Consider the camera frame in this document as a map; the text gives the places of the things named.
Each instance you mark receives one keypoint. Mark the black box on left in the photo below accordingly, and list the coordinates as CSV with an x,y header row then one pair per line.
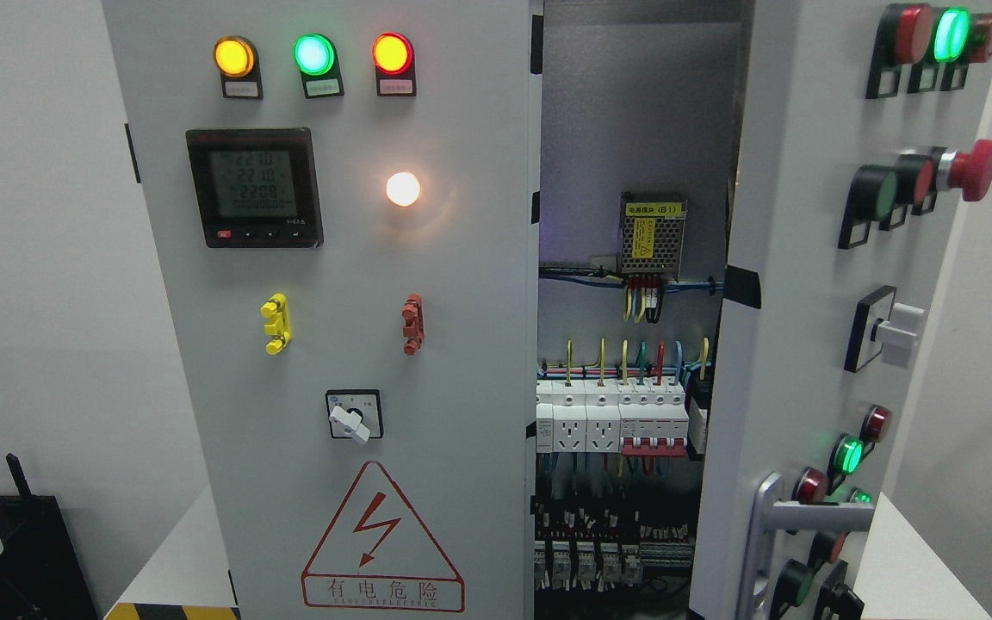
x,y
40,576

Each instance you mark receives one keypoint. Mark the white glowing indicator lamp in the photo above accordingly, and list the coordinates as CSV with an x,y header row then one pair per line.
x,y
403,189

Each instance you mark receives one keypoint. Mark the red emergency stop button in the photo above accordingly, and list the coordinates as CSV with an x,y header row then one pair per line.
x,y
971,171

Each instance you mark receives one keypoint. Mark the black digital power meter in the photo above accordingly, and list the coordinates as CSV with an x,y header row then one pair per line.
x,y
256,187

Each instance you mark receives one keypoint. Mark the red terminal connector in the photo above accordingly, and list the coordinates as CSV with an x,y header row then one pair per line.
x,y
413,329

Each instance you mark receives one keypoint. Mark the white rotary selector switch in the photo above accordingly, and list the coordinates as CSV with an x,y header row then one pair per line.
x,y
354,414

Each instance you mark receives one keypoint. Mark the yellow terminal connector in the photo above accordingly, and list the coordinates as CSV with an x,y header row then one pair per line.
x,y
276,323

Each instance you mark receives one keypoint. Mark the white socket module row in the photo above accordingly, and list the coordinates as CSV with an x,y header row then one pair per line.
x,y
578,416

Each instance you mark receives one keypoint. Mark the red electric hazard warning sticker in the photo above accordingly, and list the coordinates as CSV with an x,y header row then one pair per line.
x,y
377,553

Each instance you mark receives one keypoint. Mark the red four-pole circuit breaker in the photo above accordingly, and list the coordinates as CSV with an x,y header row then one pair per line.
x,y
653,419

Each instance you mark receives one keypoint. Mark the red indicator light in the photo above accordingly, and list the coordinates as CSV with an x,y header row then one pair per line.
x,y
395,73

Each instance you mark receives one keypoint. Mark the black surge protector module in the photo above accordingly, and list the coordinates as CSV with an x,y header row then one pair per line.
x,y
697,402

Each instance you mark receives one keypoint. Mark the white right door selector switch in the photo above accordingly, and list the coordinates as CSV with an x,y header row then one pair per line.
x,y
883,328

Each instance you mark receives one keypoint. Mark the black relay terminal row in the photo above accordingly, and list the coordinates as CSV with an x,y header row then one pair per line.
x,y
599,545

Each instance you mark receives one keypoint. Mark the perforated metal power supply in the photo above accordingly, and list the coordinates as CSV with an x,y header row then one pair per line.
x,y
652,233

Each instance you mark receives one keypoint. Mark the yellow indicator light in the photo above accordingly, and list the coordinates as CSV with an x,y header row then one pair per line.
x,y
237,60

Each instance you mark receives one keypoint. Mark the grey cabinet door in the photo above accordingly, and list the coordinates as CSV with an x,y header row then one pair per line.
x,y
455,415
834,197

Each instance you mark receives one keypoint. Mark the green indicator light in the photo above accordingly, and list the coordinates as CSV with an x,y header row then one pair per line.
x,y
316,59

